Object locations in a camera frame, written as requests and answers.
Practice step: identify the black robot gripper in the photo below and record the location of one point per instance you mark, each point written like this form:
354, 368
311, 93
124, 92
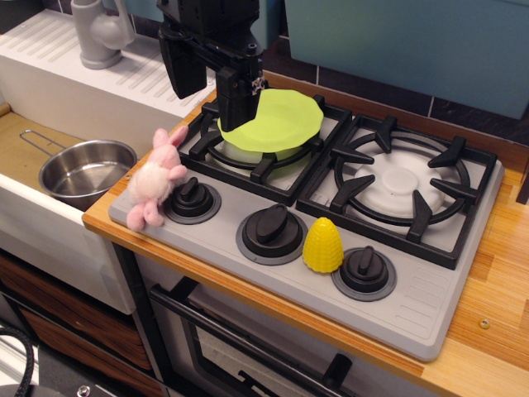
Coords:
215, 34

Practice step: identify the yellow plastic toy corn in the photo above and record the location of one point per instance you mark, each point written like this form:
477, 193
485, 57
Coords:
323, 251

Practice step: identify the lime green plastic plate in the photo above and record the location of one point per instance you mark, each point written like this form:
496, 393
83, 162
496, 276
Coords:
285, 119

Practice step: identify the black left burner grate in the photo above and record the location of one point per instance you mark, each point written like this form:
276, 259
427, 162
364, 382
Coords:
279, 176

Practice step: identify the black burner grate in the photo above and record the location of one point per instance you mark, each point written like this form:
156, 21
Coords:
420, 194
279, 176

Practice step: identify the grey toy faucet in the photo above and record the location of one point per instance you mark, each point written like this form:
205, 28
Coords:
101, 37

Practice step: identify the pink plush bunny toy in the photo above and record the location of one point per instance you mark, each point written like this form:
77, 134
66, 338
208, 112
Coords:
153, 183

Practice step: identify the black left stove knob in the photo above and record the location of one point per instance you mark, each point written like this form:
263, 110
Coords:
192, 203

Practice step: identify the black stove knob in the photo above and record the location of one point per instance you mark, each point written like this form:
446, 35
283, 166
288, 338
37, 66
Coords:
192, 203
366, 275
272, 236

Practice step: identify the white toy sink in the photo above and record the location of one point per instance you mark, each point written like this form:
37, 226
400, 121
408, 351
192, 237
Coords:
43, 81

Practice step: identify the black right burner grate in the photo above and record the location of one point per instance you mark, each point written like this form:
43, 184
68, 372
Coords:
420, 194

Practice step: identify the stainless steel pot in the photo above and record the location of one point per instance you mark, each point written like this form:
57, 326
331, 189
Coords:
81, 174

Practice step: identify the black middle stove knob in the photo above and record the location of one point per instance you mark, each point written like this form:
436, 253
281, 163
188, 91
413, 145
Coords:
272, 236

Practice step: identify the grey toy stove top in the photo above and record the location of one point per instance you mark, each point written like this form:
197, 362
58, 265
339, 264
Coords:
414, 318

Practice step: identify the black right stove knob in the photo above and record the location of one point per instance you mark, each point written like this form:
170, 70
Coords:
366, 275

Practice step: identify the toy oven door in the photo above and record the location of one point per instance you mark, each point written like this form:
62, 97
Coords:
231, 349

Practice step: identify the wooden storage drawers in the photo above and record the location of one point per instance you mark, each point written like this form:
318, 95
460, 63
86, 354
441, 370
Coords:
94, 335

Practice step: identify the black oven door handle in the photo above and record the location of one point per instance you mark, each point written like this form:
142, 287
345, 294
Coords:
248, 346

